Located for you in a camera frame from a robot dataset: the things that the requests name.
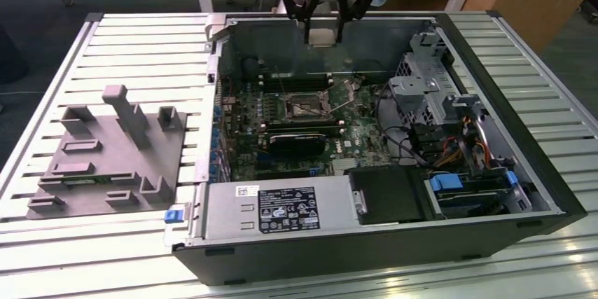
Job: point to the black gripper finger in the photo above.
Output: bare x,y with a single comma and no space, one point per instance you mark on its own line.
291,1
357,5

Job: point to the silver square CPU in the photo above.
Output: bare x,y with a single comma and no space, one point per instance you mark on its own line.
323,35

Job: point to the black RAM slot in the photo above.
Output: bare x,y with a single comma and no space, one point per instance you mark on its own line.
291,77
303,131
303,123
291,86

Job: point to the CPU socket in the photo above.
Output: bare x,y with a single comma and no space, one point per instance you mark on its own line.
301,106

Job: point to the black case fan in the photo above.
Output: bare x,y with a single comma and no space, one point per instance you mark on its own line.
250,68

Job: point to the metal disk bay cage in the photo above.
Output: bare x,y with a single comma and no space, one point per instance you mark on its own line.
421,96

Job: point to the green motherboard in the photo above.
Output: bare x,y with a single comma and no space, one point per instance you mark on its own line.
355,145

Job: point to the black graphics card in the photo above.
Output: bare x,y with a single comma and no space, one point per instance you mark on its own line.
297,144

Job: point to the silver chipset heat sink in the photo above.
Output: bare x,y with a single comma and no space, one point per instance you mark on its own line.
345,165

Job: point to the hard disk in blue carrier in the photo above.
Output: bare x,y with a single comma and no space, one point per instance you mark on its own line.
446,181

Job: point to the black plastic cover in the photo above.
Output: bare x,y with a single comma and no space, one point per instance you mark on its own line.
393,194

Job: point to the grey plastic parts rack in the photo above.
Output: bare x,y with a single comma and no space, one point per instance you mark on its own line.
116,159

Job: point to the blue plastic tab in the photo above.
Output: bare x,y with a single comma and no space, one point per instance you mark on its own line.
512,178

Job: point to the silver power supply with label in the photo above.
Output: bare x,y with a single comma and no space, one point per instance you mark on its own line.
225,215

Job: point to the blue case latch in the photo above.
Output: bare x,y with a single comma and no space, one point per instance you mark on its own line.
174,215

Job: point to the green RAM stick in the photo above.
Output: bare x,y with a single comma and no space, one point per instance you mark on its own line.
79,180

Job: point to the black open PC case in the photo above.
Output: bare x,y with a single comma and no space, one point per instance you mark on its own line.
281,260

